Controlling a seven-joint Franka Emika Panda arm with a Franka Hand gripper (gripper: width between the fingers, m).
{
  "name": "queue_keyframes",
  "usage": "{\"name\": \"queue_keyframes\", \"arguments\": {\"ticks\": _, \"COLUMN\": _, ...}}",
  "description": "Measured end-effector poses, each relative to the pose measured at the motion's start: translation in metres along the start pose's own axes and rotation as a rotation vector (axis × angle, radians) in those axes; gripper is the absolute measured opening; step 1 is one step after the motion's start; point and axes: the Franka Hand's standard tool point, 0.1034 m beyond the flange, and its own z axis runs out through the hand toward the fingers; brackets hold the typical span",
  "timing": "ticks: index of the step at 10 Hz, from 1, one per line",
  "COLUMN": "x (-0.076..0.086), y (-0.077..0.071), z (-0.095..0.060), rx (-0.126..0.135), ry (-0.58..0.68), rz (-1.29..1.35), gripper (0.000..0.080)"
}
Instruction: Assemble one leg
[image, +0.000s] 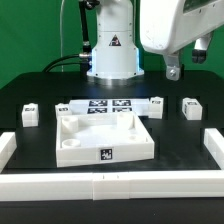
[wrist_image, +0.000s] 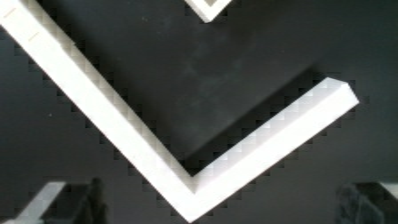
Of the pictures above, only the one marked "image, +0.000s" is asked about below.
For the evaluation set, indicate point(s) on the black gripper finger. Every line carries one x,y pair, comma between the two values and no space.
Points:
173,66
199,53

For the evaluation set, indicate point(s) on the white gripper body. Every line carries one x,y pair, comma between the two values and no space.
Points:
166,28

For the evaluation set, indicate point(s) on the white square table top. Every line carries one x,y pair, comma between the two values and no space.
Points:
101,138

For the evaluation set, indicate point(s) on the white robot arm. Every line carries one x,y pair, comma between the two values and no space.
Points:
115,58

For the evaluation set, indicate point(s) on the white right fence piece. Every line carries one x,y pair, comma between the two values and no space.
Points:
214,142

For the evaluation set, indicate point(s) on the white fence piece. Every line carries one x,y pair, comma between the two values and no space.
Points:
214,142
7,147

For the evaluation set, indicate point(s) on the white left fence piece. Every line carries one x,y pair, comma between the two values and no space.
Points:
7,147

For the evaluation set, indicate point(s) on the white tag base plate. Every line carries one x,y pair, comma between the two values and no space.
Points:
91,106

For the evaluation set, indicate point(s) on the white front fence rail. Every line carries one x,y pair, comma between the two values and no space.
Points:
104,186

